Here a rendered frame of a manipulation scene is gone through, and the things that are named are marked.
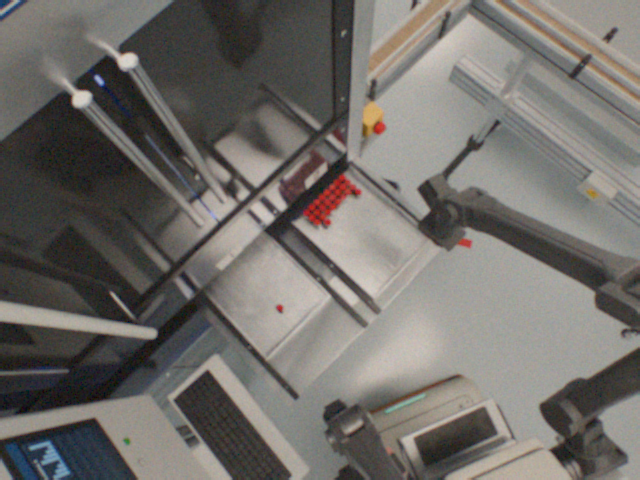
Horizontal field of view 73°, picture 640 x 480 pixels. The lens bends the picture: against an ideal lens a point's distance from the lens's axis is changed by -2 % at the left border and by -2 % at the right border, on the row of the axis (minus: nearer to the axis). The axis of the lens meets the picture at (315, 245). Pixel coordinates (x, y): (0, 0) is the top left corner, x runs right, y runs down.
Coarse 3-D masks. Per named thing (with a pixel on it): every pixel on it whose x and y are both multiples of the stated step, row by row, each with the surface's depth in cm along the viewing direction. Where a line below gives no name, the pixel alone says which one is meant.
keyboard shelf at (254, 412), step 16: (208, 368) 136; (224, 368) 136; (224, 384) 135; (240, 384) 135; (240, 400) 133; (256, 416) 132; (272, 432) 130; (208, 448) 130; (272, 448) 129; (288, 448) 129; (208, 464) 129; (288, 464) 128; (304, 464) 128
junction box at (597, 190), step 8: (592, 176) 173; (584, 184) 176; (592, 184) 172; (600, 184) 172; (608, 184) 172; (584, 192) 179; (592, 192) 175; (600, 192) 172; (608, 192) 171; (616, 192) 171; (592, 200) 179; (600, 200) 175; (608, 200) 172
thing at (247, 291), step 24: (264, 240) 138; (240, 264) 136; (264, 264) 136; (288, 264) 135; (216, 288) 134; (240, 288) 134; (264, 288) 134; (288, 288) 133; (312, 288) 133; (240, 312) 132; (264, 312) 132; (288, 312) 132; (312, 312) 128; (264, 336) 130; (288, 336) 127
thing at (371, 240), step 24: (336, 216) 138; (360, 216) 138; (384, 216) 138; (408, 216) 134; (312, 240) 133; (336, 240) 137; (360, 240) 136; (384, 240) 136; (408, 240) 135; (336, 264) 132; (360, 264) 134; (384, 264) 134; (384, 288) 129
